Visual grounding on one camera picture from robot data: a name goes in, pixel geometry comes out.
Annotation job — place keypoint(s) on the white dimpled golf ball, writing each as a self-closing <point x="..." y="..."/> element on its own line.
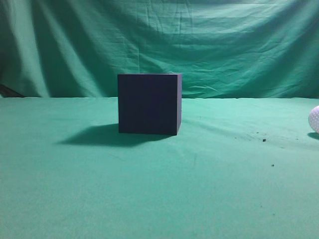
<point x="313" y="119"/>

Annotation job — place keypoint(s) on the dark blue cube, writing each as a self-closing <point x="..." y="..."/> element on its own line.
<point x="149" y="103"/>

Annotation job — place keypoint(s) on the green table cloth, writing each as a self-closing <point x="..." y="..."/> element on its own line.
<point x="238" y="169"/>

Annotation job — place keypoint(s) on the green backdrop cloth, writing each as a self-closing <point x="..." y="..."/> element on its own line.
<point x="223" y="48"/>

